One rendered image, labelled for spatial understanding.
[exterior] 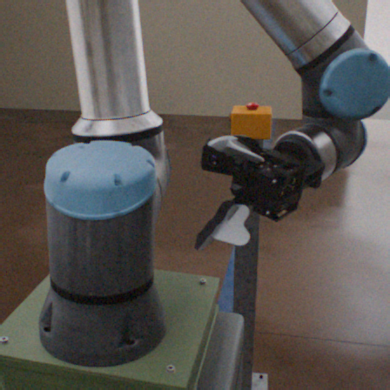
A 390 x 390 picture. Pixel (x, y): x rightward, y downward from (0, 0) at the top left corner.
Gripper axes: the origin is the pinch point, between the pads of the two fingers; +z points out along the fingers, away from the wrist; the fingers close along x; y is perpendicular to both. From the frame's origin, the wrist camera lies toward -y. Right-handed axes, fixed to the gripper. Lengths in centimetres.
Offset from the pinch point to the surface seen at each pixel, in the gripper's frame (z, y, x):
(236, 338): -13.9, 1.5, 32.1
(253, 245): -81, -36, 64
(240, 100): -481, -320, 176
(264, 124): -82, -41, 23
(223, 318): -17.1, -3.7, 33.1
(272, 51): -503, -298, 111
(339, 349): -128, -12, 126
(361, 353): -132, -4, 125
